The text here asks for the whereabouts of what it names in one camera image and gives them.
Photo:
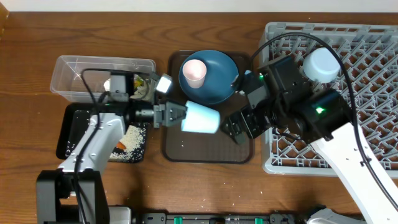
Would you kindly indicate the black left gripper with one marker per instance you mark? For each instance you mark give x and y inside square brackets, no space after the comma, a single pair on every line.
[161,114]

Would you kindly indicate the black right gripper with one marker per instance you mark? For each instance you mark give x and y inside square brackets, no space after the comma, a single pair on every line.
[245,118]

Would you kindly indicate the light blue cup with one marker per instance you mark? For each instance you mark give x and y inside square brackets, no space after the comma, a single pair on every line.
[200,119]

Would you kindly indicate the white paper napkin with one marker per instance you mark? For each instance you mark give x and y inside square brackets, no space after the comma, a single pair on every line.
[143,93]

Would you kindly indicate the pile of white rice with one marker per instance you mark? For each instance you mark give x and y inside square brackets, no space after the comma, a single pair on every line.
[134,139]

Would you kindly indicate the pink cup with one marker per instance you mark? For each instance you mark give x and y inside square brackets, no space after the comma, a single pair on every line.
[194,72]

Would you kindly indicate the yellow green snack wrapper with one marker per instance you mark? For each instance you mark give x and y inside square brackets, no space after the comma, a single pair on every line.
[138,81]

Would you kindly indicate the orange carrot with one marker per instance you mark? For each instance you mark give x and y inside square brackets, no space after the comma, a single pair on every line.
[120,146]

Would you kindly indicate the light blue bowl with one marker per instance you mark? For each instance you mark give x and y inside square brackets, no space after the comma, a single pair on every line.
[321,66]

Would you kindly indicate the white tissue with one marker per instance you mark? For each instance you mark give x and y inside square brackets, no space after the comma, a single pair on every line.
[107,85]

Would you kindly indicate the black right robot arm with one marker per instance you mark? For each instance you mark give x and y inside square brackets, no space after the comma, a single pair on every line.
[351,158]

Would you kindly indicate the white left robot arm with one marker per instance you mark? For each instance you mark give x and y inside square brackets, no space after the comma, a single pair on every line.
[74,192]

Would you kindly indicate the grey dishwasher rack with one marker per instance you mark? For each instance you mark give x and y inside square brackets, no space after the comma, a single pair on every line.
[369,53]

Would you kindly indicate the brown serving tray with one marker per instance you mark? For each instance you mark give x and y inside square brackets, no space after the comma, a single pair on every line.
[179,146]

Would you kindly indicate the dark blue plate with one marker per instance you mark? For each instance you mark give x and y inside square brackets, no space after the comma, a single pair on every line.
[221,73]

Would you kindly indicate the clear plastic bin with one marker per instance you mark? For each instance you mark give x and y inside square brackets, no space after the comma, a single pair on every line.
[66,80]

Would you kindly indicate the black plastic tray bin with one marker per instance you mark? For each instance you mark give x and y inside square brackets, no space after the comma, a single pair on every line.
[69,111]

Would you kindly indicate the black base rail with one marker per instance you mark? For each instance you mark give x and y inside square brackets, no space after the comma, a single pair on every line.
[217,218]

